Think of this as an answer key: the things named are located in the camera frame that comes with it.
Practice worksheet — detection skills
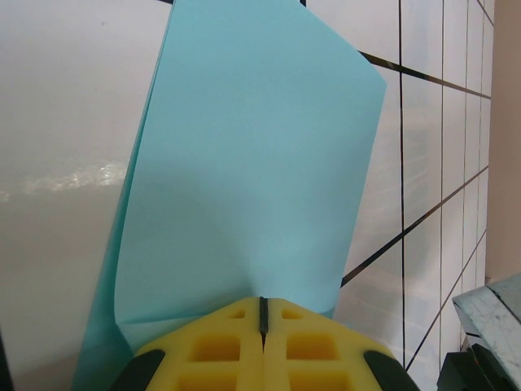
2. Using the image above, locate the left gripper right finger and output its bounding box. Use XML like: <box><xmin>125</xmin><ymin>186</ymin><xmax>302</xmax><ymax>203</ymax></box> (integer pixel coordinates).
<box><xmin>262</xmin><ymin>297</ymin><xmax>420</xmax><ymax>391</ymax></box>

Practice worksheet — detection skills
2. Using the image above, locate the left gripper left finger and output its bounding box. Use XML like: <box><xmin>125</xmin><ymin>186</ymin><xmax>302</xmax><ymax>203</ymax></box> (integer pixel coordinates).
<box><xmin>106</xmin><ymin>297</ymin><xmax>265</xmax><ymax>391</ymax></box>

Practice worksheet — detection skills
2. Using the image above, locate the light blue paper sheet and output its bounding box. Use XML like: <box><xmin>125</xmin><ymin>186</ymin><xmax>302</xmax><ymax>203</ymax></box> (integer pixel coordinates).
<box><xmin>72</xmin><ymin>0</ymin><xmax>387</xmax><ymax>391</ymax></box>

